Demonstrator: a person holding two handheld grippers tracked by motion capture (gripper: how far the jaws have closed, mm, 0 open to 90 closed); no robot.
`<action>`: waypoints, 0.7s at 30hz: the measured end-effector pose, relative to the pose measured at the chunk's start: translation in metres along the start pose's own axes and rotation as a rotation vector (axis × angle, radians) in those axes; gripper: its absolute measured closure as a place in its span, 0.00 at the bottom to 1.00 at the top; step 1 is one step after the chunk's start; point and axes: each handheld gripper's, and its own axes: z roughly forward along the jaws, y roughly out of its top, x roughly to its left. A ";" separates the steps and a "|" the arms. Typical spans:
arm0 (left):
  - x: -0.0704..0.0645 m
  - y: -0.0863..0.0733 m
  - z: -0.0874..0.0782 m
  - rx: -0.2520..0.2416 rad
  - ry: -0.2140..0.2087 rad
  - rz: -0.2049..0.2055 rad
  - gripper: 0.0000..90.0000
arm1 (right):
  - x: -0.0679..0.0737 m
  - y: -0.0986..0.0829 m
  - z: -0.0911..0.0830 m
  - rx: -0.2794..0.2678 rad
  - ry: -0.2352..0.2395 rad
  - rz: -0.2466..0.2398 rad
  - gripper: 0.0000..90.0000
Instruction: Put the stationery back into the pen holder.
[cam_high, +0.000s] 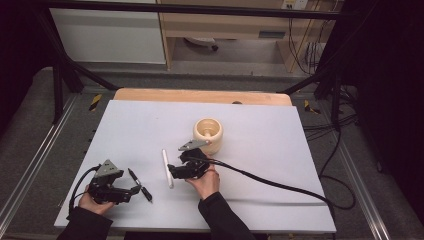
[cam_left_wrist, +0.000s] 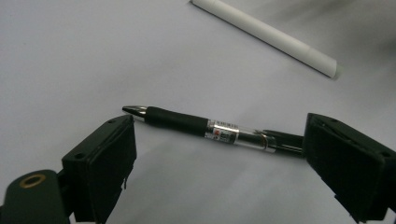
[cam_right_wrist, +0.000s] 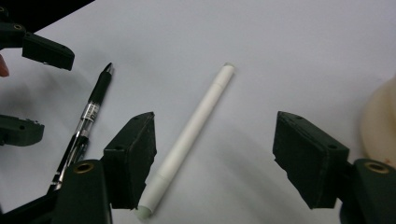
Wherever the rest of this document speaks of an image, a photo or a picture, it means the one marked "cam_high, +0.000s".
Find white cabinet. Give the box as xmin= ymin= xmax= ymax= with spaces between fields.
xmin=49 ymin=0 xmax=167 ymax=65

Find white wall socket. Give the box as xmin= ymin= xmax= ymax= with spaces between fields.
xmin=280 ymin=0 xmax=309 ymax=10

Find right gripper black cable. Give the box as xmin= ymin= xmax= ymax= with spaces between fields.
xmin=185 ymin=155 xmax=357 ymax=221

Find aluminium floor rail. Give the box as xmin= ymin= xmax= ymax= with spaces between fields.
xmin=333 ymin=139 xmax=392 ymax=240
xmin=0 ymin=94 xmax=80 ymax=228

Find hanging black cables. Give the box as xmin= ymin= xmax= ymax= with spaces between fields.
xmin=287 ymin=16 xmax=327 ymax=76

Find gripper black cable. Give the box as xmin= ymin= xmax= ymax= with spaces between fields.
xmin=185 ymin=155 xmax=357 ymax=221
xmin=67 ymin=164 xmax=101 ymax=221

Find wooden pen holder cup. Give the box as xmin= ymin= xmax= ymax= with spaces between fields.
xmin=192 ymin=117 xmax=224 ymax=156

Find light wooden desk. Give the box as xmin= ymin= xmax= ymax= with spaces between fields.
xmin=156 ymin=0 xmax=341 ymax=73

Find white chair base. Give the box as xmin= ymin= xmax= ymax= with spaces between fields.
xmin=183 ymin=36 xmax=220 ymax=52

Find person's left hand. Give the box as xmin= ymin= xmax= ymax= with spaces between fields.
xmin=78 ymin=186 xmax=114 ymax=216

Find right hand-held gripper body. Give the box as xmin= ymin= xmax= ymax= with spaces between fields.
xmin=177 ymin=138 xmax=212 ymax=180

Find black metal frame bar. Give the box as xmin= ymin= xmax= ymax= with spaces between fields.
xmin=43 ymin=0 xmax=348 ymax=20

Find long white pen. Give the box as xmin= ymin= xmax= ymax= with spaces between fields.
xmin=161 ymin=148 xmax=175 ymax=190

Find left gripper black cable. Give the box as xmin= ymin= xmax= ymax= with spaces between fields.
xmin=67 ymin=164 xmax=101 ymax=221

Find pale grey table mat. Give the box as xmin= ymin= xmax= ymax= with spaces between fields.
xmin=54 ymin=99 xmax=337 ymax=234

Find black floor cables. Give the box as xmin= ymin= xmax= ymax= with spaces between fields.
xmin=301 ymin=84 xmax=362 ymax=142

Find black curtain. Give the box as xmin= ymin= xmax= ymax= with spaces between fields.
xmin=319 ymin=0 xmax=424 ymax=214
xmin=0 ymin=0 xmax=56 ymax=134

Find yellow black tape marker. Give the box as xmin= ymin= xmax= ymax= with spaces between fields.
xmin=88 ymin=93 xmax=103 ymax=112
xmin=303 ymin=99 xmax=322 ymax=115

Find black metal stand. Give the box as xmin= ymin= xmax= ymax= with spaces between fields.
xmin=33 ymin=9 xmax=119 ymax=125
xmin=278 ymin=64 xmax=344 ymax=132

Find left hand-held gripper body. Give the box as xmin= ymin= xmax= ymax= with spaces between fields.
xmin=87 ymin=159 xmax=133 ymax=205

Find black pen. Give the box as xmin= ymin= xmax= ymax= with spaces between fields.
xmin=127 ymin=167 xmax=154 ymax=203

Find person's right hand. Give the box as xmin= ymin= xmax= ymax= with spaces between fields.
xmin=184 ymin=165 xmax=221 ymax=201

